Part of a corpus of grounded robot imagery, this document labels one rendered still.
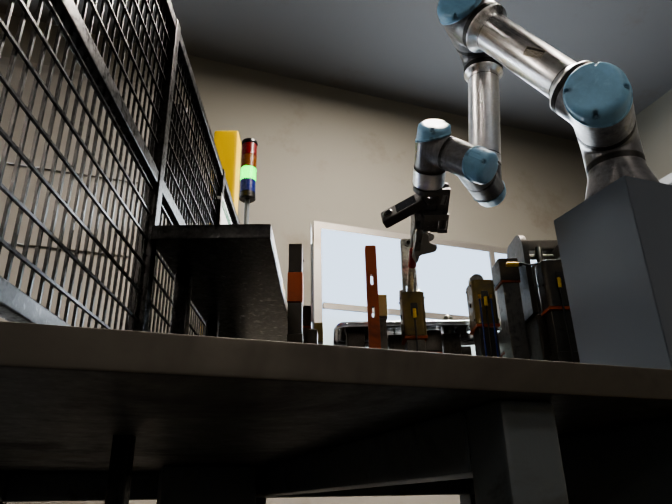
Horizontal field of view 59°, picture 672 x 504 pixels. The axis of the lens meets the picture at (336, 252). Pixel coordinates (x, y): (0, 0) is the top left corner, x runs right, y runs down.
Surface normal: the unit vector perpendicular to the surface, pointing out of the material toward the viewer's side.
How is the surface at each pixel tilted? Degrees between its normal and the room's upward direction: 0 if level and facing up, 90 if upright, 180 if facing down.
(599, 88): 96
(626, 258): 90
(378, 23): 180
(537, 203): 90
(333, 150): 90
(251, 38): 180
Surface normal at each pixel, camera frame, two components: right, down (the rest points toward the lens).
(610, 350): -0.94, -0.12
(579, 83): -0.43, -0.25
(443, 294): 0.34, -0.38
